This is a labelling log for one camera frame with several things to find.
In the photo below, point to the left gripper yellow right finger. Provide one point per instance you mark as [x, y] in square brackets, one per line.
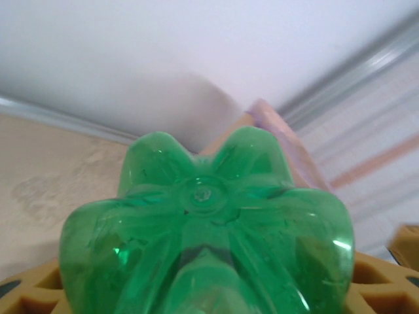
[386, 291]

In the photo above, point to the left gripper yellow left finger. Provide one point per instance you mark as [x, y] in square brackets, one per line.
[29, 291]

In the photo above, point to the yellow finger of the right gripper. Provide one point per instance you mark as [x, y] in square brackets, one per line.
[407, 240]

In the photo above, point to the green plastic bottle yellow cap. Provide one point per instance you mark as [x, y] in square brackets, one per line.
[203, 229]

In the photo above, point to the aluminium table edge rail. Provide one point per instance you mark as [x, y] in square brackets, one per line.
[65, 120]

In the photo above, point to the aluminium frame post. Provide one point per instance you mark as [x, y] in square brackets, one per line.
[360, 70]

